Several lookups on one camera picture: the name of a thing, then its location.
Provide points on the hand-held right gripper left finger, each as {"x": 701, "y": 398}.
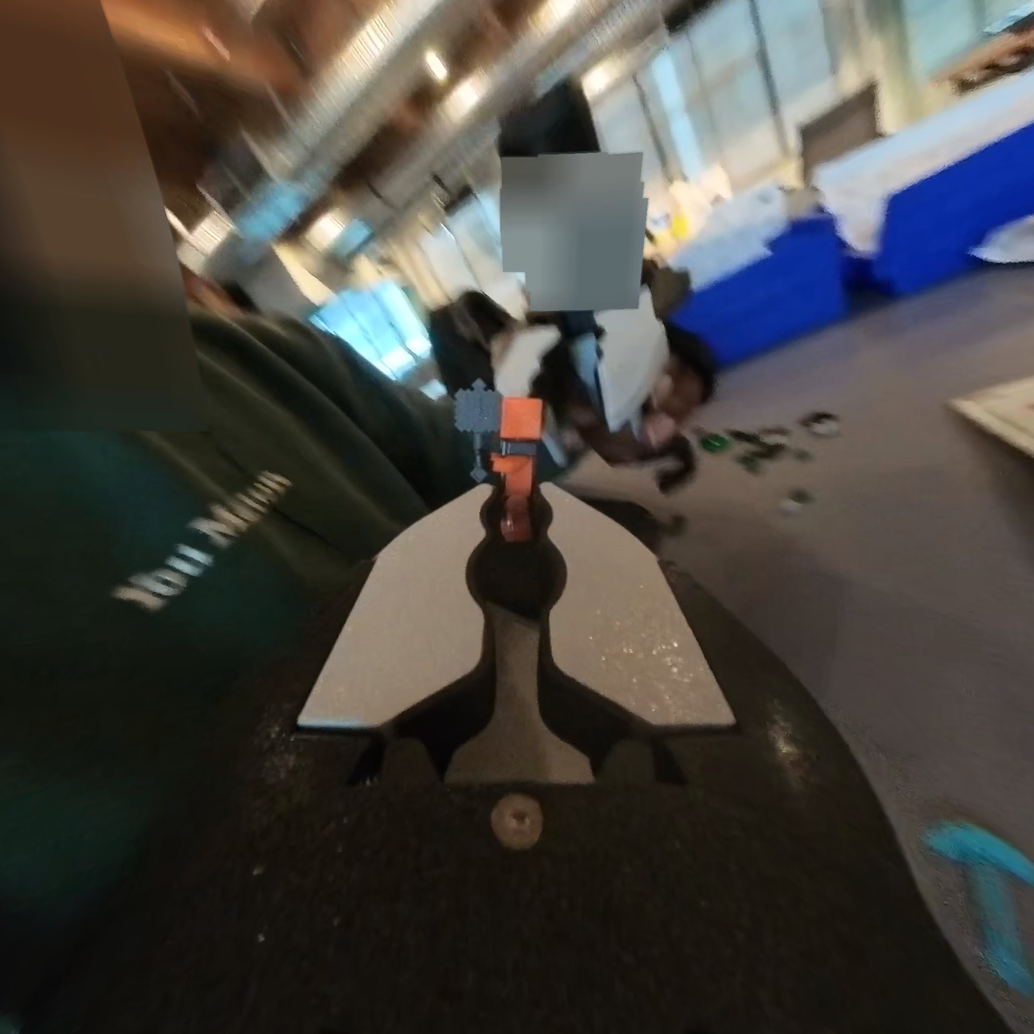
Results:
{"x": 396, "y": 647}

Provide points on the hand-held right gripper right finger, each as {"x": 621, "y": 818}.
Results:
{"x": 647, "y": 647}

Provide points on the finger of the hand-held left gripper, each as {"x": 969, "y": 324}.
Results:
{"x": 630, "y": 364}
{"x": 525, "y": 364}

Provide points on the pile of toy bricks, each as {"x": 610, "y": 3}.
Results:
{"x": 768, "y": 445}

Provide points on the white instruction booklet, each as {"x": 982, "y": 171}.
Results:
{"x": 1002, "y": 412}

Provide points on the teal toy sword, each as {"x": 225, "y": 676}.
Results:
{"x": 986, "y": 897}

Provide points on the person's left hand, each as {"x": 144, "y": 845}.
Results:
{"x": 687, "y": 396}

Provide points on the grey office chair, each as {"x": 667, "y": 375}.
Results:
{"x": 840, "y": 130}

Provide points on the white paper bag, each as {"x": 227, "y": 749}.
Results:
{"x": 1010, "y": 243}

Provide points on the silver air duct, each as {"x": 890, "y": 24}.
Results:
{"x": 404, "y": 81}

